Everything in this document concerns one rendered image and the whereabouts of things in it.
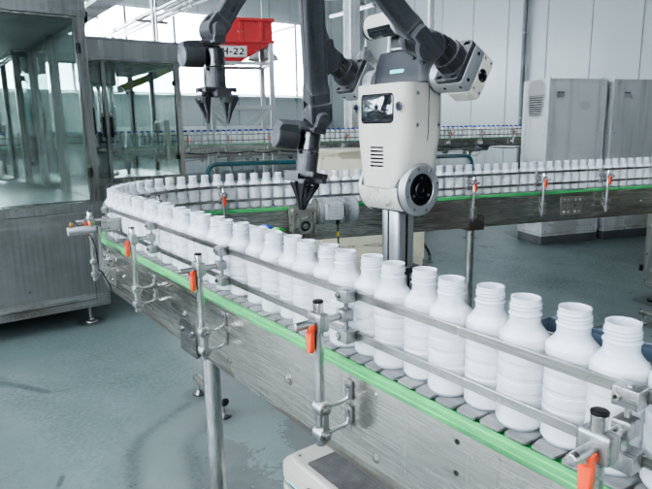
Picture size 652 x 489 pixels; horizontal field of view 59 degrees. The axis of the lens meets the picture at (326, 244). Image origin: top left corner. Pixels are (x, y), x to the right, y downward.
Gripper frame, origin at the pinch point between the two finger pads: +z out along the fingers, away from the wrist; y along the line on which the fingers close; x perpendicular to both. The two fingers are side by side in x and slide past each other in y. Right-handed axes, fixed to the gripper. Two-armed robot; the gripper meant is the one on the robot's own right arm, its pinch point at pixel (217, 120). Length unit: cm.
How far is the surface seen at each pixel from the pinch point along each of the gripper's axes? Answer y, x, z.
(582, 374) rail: 19, 124, 28
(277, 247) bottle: 16, 57, 26
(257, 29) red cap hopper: -322, -534, -123
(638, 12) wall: -1186, -471, -217
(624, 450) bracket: 21, 130, 34
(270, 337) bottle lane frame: 21, 61, 43
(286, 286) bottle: 18, 63, 33
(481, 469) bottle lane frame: 21, 113, 45
